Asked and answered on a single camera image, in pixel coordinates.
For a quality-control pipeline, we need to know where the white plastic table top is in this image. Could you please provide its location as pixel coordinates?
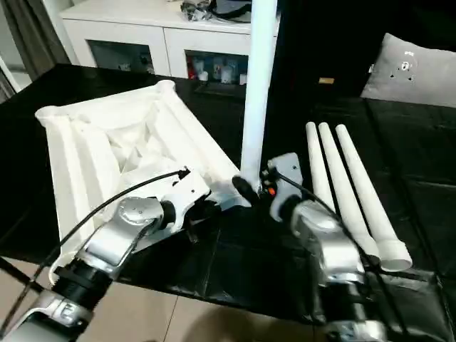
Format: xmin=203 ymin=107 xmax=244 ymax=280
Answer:
xmin=34 ymin=80 xmax=252 ymax=286

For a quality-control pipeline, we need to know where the crumpled patterned bag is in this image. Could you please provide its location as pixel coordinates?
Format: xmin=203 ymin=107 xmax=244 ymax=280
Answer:
xmin=180 ymin=0 xmax=215 ymax=21

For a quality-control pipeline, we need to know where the black metal table leg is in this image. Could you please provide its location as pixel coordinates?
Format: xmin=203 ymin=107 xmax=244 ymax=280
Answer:
xmin=0 ymin=255 xmax=46 ymax=294

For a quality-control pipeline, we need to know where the grey pillow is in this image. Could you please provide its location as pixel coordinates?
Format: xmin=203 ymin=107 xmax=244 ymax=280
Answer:
xmin=359 ymin=32 xmax=456 ymax=108

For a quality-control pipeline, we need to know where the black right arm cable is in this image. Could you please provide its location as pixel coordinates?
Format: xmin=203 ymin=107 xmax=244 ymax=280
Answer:
xmin=272 ymin=170 xmax=410 ymax=342

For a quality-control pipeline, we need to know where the white sideboard with glass doors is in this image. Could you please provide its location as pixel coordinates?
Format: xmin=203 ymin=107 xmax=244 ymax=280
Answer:
xmin=58 ymin=0 xmax=279 ymax=87

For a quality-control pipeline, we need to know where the grey bag with black strap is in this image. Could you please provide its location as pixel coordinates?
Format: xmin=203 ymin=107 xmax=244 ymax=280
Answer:
xmin=212 ymin=0 xmax=254 ymax=18

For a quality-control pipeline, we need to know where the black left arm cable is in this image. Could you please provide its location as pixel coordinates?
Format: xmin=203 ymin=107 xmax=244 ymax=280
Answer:
xmin=0 ymin=166 xmax=190 ymax=338

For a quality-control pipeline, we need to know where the black mat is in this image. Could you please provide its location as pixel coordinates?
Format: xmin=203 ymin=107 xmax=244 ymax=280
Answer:
xmin=0 ymin=63 xmax=456 ymax=331

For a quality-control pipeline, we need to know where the black cabinet with gold label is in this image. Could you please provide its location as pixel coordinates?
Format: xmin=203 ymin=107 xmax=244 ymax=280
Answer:
xmin=272 ymin=0 xmax=391 ymax=98

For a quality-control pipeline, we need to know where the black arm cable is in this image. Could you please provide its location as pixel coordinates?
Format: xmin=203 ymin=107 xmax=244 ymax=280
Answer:
xmin=272 ymin=170 xmax=410 ymax=342
xmin=0 ymin=166 xmax=190 ymax=338

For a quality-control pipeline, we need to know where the grey curtain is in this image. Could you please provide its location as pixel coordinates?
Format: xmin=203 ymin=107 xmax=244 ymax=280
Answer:
xmin=2 ymin=0 xmax=71 ymax=80

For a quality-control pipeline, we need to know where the white plastic table leg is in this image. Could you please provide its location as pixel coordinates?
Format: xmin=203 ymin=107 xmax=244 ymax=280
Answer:
xmin=240 ymin=0 xmax=281 ymax=188
xmin=305 ymin=121 xmax=336 ymax=212
xmin=318 ymin=122 xmax=379 ymax=258
xmin=335 ymin=124 xmax=413 ymax=273

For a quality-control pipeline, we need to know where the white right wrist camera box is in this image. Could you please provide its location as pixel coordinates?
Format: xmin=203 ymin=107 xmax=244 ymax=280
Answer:
xmin=266 ymin=152 xmax=304 ymax=222

